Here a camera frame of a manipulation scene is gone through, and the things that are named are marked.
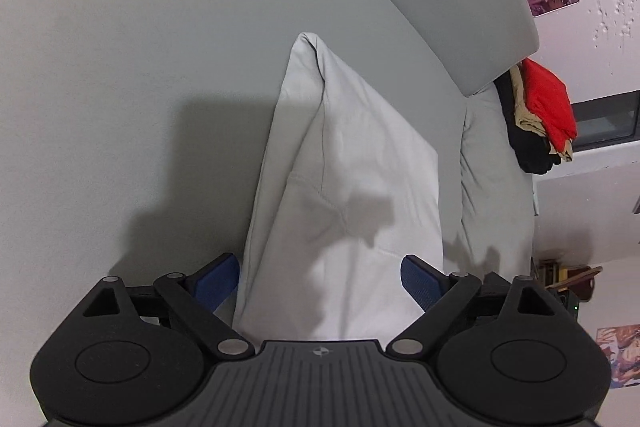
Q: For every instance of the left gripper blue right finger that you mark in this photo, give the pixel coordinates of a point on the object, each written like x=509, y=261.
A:
x=444, y=301

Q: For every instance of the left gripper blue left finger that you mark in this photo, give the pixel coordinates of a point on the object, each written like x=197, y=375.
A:
x=192, y=301

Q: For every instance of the white hoodie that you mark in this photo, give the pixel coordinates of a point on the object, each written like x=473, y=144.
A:
x=346, y=191

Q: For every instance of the black folded garment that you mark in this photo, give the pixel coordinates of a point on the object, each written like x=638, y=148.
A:
x=532, y=151

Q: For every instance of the colourful poster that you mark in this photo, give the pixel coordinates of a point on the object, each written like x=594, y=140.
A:
x=621, y=345

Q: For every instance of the tan folded garment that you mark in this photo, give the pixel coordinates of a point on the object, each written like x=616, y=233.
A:
x=528, y=121

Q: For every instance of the red folded garment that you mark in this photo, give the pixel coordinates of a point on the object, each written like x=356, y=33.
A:
x=547, y=98

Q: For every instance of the dark window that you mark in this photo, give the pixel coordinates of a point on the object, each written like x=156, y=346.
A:
x=607, y=121

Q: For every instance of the grey sofa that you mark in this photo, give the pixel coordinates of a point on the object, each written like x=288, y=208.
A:
x=132, y=130

